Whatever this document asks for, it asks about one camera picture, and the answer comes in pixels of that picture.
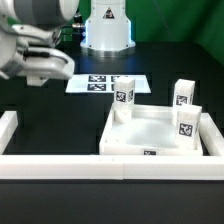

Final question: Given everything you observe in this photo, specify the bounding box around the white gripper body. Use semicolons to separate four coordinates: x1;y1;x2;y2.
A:
12;25;75;86

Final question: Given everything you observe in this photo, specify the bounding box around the white square table top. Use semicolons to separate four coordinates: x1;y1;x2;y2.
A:
99;105;203;156

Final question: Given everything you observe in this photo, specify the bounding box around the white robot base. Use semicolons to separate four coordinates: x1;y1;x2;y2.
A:
80;0;136;57

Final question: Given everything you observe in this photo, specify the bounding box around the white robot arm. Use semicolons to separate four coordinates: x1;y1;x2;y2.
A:
0;0;79;86

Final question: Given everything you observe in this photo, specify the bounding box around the white marker sheet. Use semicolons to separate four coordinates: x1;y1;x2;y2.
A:
66;74;151;93

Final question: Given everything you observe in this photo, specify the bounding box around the white U-shaped obstacle fence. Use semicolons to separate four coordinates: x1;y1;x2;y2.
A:
0;110;224;181

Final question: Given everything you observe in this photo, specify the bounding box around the black cable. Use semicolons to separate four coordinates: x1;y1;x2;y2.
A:
59;11;86;42

